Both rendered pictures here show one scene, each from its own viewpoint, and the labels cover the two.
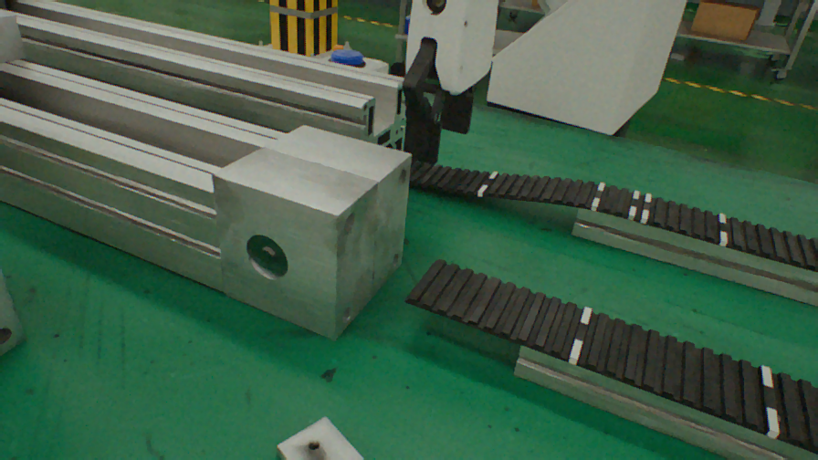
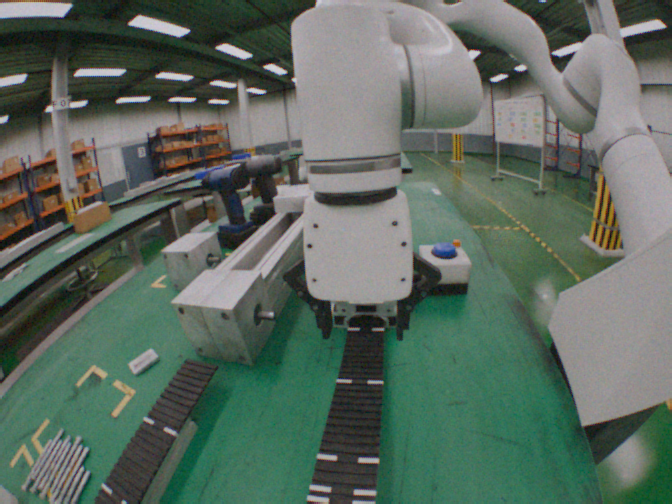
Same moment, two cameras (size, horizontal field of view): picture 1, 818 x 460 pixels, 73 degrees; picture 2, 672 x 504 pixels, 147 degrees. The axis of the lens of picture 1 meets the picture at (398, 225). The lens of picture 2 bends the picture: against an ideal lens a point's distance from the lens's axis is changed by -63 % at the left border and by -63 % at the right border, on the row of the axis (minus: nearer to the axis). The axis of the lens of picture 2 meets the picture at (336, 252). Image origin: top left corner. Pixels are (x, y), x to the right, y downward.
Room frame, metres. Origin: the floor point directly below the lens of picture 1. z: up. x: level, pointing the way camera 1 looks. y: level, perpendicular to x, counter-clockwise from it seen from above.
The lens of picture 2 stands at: (0.42, -0.26, 1.04)
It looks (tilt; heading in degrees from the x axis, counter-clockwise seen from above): 24 degrees down; 78
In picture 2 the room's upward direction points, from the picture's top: 6 degrees counter-clockwise
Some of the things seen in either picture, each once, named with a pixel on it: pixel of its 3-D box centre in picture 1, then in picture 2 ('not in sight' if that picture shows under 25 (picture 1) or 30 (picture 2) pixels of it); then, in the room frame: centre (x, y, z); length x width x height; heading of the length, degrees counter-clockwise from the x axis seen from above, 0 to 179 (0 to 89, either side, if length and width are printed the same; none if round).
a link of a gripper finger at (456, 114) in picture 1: (462, 96); (411, 310); (0.55, -0.05, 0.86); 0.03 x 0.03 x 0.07; 67
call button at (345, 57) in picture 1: (347, 60); (444, 251); (0.68, 0.08, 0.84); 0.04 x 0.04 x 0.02
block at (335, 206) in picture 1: (327, 217); (233, 315); (0.34, 0.05, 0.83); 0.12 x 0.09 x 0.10; 157
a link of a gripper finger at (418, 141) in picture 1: (418, 130); (314, 309); (0.45, -0.01, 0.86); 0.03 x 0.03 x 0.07; 67
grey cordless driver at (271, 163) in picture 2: not in sight; (256, 192); (0.36, 0.65, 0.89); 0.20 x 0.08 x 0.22; 170
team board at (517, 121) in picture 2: not in sight; (518, 143); (5.38, 3.55, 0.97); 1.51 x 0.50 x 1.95; 85
